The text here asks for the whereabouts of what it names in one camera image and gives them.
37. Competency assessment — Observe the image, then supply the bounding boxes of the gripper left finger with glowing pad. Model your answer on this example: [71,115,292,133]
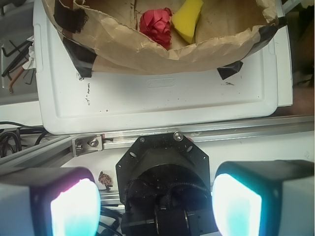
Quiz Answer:
[0,167,100,236]

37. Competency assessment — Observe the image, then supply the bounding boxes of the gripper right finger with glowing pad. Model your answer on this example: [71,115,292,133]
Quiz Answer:
[212,160,315,236]

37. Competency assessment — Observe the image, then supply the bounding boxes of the yellow-green sponge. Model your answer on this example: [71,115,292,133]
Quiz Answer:
[172,0,204,44]

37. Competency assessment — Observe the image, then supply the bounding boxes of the copper tube piece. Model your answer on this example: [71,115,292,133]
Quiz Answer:
[9,68,24,93]

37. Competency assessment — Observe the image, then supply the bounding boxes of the black allen keys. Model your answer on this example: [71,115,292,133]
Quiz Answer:
[0,40,33,88]

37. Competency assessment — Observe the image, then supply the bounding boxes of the white crumpled paper scrap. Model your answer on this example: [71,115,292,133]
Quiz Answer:
[22,36,36,70]

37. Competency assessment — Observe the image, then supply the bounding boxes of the brown paper bag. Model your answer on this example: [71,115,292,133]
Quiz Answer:
[42,0,286,79]

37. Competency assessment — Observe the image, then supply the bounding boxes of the red crumpled paper ball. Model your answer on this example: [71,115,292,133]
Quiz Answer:
[139,8,172,50]

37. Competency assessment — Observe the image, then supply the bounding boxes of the aluminium extrusion rail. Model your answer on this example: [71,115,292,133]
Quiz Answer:
[0,115,315,169]

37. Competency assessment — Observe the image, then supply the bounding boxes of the silver corner bracket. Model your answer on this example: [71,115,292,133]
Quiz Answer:
[72,135,103,157]

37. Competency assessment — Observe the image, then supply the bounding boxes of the black cables bundle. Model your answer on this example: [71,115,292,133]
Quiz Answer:
[0,121,50,158]

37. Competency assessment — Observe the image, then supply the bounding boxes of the black robot base mount plate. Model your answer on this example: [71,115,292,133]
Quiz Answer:
[116,134,211,236]

